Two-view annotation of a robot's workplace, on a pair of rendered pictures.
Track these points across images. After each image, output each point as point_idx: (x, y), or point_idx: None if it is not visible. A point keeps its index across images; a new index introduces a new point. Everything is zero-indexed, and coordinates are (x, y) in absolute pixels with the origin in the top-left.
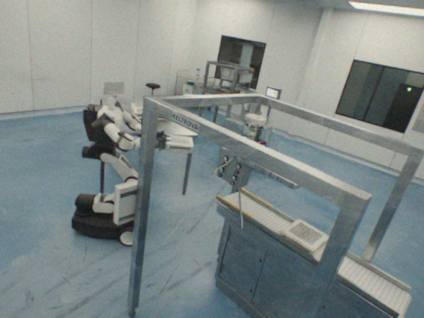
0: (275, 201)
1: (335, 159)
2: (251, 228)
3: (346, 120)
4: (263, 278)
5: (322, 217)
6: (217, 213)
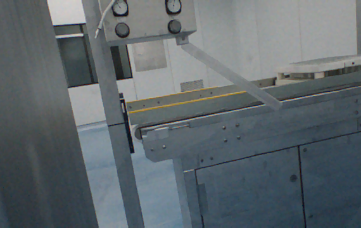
0: (97, 186)
1: (94, 131)
2: (261, 114)
3: (77, 90)
4: (314, 208)
5: (158, 163)
6: (154, 161)
